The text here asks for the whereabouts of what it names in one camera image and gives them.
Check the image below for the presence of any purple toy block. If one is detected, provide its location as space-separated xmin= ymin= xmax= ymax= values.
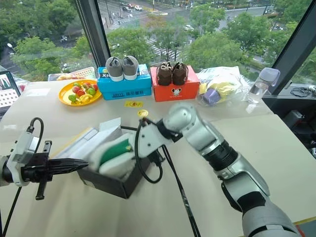
xmin=203 ymin=88 xmax=221 ymax=105

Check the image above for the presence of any white colourful dotted board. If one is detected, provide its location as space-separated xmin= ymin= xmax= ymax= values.
xmin=47 ymin=66 xmax=97 ymax=82

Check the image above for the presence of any blue shoebox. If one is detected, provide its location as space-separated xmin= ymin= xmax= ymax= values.
xmin=97 ymin=63 xmax=152 ymax=101

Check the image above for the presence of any black shoebox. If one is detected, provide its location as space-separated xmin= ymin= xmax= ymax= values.
xmin=76 ymin=125 xmax=153 ymax=199

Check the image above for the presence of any black window frame post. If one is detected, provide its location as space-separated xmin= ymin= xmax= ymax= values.
xmin=271 ymin=0 xmax=316 ymax=95
xmin=75 ymin=0 xmax=111 ymax=70

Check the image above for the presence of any yellow plate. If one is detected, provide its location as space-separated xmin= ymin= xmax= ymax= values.
xmin=58 ymin=79 xmax=102 ymax=107

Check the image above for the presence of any clear plastic bag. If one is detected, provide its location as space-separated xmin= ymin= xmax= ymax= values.
xmin=197 ymin=66 xmax=255 ymax=107

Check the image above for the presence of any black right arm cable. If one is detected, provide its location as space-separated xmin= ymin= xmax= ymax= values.
xmin=135 ymin=118 xmax=201 ymax=237

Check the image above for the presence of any grey white shoebox lid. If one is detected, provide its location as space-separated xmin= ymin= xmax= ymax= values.
xmin=52 ymin=118 xmax=123 ymax=159

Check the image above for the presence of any clear water bottle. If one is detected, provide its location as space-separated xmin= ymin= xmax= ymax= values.
xmin=247 ymin=67 xmax=281 ymax=104

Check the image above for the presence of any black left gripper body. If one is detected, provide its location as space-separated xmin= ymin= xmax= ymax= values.
xmin=20 ymin=140 xmax=54 ymax=201

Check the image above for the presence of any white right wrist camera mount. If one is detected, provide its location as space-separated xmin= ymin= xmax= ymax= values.
xmin=134 ymin=120 xmax=184 ymax=161

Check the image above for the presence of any grey canvas shoe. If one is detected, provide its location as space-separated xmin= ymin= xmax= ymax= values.
xmin=105 ymin=56 xmax=124 ymax=82
xmin=122 ymin=55 xmax=139 ymax=80

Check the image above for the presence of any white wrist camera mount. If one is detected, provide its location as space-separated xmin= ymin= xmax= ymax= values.
xmin=134 ymin=120 xmax=184 ymax=161
xmin=6 ymin=127 xmax=41 ymax=187

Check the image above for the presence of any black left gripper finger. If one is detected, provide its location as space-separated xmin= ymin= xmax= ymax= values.
xmin=47 ymin=164 xmax=89 ymax=175
xmin=47 ymin=158 xmax=89 ymax=168

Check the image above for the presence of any thin black coiled cable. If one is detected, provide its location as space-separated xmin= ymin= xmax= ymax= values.
xmin=290 ymin=85 xmax=316 ymax=97

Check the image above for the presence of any open laptop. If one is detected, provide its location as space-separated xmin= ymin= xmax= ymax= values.
xmin=0 ymin=71 xmax=22 ymax=117

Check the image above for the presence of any black side table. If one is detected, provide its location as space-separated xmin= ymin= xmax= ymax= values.
xmin=262 ymin=82 xmax=316 ymax=163

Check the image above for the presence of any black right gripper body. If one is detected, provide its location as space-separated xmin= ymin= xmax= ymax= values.
xmin=147 ymin=149 xmax=166 ymax=171

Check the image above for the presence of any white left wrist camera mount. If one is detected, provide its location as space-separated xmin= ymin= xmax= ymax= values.
xmin=6 ymin=127 xmax=41 ymax=187

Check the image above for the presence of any orange shoebox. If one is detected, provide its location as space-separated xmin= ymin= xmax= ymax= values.
xmin=150 ymin=65 xmax=200 ymax=102

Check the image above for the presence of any yellow rectangular sticker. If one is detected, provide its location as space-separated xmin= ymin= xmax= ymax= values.
xmin=125 ymin=100 xmax=144 ymax=108

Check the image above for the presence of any white green shoe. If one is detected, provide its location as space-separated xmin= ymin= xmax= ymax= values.
xmin=98 ymin=154 xmax=136 ymax=179
xmin=99 ymin=138 xmax=134 ymax=166

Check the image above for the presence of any brown suede shoe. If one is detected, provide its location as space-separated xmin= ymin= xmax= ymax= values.
xmin=157 ymin=61 xmax=173 ymax=86
xmin=172 ymin=62 xmax=190 ymax=86

